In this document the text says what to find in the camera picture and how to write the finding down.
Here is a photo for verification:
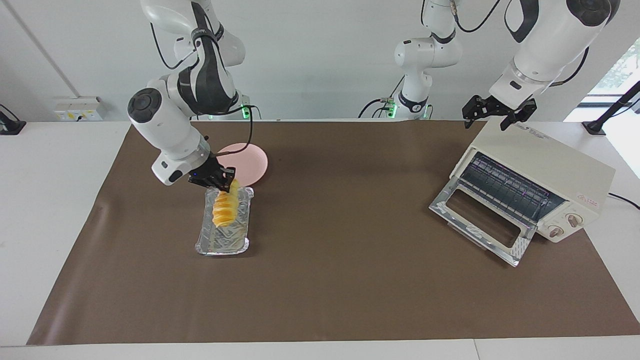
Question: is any black table clamp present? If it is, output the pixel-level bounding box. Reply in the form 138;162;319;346
0;104;27;136

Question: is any aluminium foil tray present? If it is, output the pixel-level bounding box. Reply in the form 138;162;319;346
195;186;255;257

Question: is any white wall socket box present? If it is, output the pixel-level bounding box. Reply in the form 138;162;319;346
52;96;107;122

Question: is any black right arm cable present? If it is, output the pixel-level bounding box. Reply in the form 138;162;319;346
207;103;255;157

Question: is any black oven power cord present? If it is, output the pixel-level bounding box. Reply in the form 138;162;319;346
607;192;640;211

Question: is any black clamp stand pole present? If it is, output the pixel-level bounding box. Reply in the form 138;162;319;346
582;80;640;136

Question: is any black left base cable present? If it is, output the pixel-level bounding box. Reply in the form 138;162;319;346
357;75;406;120

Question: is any brown table mat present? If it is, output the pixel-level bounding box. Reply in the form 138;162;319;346
26;120;640;346

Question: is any yellow sliced bread loaf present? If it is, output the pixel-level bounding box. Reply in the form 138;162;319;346
212;178;242;228

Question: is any glass oven door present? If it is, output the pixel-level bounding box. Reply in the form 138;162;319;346
428;177;538;268

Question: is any bright window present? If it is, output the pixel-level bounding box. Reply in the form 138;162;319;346
585;39;640;101

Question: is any pink round plate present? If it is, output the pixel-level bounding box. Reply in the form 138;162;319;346
216;142;270;187

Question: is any metal oven wire rack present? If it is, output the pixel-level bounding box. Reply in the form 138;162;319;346
462;152;551;221

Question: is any white toaster oven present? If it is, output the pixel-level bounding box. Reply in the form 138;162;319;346
450;117;617;244

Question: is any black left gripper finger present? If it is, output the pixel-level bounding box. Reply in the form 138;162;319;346
500;99;538;132
462;95;485;130

